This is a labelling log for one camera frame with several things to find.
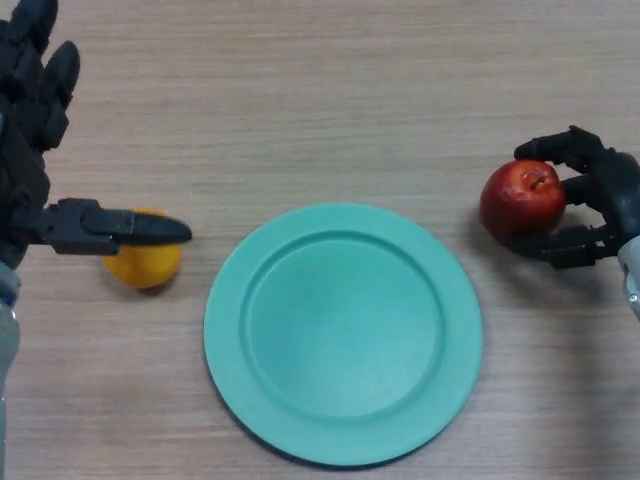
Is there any yellow pear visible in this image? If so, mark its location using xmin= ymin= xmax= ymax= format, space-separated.
xmin=102 ymin=207 xmax=182 ymax=291

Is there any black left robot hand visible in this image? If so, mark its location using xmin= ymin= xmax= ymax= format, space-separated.
xmin=0 ymin=0 xmax=194 ymax=274

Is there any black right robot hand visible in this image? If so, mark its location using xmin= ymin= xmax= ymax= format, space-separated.
xmin=507 ymin=124 xmax=640 ymax=271

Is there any red apple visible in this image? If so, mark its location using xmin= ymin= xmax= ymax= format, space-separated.
xmin=479 ymin=159 xmax=567 ymax=246

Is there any green round plate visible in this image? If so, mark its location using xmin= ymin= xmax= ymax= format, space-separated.
xmin=203 ymin=202 xmax=484 ymax=469

